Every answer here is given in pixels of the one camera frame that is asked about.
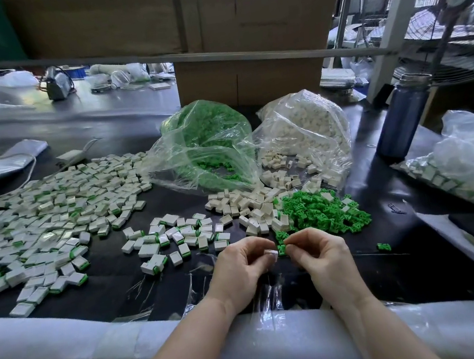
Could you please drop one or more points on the plastic bag of assembled connectors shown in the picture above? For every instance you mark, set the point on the plastic bag of assembled connectors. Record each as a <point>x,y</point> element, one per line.
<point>472,166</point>

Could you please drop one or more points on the person's left thumb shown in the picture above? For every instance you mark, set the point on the person's left thumb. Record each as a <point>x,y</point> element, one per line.
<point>264,262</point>

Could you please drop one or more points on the person's right thumb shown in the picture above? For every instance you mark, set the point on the person's right thumb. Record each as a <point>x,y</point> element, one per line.
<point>301,256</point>

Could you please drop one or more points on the small group of assembled connectors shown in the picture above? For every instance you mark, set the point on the small group of assembled connectors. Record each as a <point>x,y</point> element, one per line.
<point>175,238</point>

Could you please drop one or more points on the brown cardboard box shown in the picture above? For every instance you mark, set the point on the brown cardboard box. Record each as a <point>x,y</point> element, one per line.
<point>205,14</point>

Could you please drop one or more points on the large pile of assembled connectors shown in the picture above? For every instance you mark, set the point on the large pile of assembled connectors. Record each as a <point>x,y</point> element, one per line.
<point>45,226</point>

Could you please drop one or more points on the single green connector clip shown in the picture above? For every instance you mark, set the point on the single green connector clip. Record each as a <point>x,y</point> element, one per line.
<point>282,249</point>

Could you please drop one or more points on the stray green clip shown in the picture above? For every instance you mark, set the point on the stray green clip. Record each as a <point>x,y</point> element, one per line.
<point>384,246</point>

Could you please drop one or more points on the plastic bag of white housings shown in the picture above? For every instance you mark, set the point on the plastic bag of white housings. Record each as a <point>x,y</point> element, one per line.
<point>304,128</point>

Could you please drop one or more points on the person's left hand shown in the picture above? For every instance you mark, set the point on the person's left hand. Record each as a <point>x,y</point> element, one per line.
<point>237,273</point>

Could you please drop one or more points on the black standing fan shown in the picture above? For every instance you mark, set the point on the black standing fan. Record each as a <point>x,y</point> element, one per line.
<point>455,14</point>

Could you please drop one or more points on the person's right forearm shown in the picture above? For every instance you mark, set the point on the person's right forearm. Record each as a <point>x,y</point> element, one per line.
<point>384,332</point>

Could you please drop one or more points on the white foam edge padding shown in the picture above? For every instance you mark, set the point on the white foam edge padding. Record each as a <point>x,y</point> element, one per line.
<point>67,346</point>

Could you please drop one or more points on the pile of green clips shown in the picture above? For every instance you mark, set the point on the pile of green clips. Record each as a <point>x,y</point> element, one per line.
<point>320,211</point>

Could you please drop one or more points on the person's left forearm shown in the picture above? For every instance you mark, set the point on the person's left forearm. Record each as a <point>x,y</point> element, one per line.
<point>178,352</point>

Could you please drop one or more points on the person's right hand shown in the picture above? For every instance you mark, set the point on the person's right hand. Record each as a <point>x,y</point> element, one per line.
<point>332,264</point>

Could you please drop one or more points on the grey metal shelf frame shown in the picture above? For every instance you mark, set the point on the grey metal shelf frame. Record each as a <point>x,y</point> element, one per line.
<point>391,23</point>

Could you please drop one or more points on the pile of white housings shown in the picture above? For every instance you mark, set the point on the pile of white housings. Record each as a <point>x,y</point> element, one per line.
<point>258,207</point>

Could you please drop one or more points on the single white connector housing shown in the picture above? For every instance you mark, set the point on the single white connector housing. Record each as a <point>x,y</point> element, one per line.
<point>270,255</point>

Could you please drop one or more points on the blue metal water bottle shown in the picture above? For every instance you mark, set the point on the blue metal water bottle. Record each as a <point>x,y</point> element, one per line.
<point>402,118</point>

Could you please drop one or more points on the grey tape dispenser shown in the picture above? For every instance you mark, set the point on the grey tape dispenser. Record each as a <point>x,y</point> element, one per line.
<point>57,83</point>

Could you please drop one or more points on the plastic bag of green clips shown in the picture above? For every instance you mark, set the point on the plastic bag of green clips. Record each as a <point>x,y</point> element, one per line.
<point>206,146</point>

